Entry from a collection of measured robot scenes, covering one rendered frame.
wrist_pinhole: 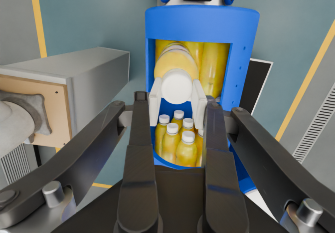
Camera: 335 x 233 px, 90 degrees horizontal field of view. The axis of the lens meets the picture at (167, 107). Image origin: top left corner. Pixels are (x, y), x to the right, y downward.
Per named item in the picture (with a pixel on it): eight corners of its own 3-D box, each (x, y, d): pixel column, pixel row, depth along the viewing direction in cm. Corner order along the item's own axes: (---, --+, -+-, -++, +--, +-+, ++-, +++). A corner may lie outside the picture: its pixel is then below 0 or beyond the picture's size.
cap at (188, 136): (191, 134, 55) (192, 129, 54) (196, 141, 51) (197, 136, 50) (180, 135, 54) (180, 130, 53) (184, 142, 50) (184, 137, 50)
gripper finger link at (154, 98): (156, 126, 16) (148, 126, 16) (161, 99, 22) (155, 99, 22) (156, 97, 14) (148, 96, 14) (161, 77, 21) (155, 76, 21)
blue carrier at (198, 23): (154, 192, 94) (141, 254, 68) (155, 15, 58) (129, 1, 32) (205, 199, 92) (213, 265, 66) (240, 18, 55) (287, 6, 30)
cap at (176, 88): (161, 69, 21) (160, 73, 19) (193, 71, 21) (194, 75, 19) (161, 98, 23) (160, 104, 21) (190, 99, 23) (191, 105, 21)
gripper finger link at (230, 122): (209, 116, 13) (248, 119, 13) (201, 94, 18) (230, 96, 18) (206, 132, 14) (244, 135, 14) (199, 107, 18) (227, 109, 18)
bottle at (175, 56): (160, 41, 37) (148, 56, 20) (192, 42, 37) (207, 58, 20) (160, 72, 40) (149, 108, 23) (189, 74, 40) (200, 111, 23)
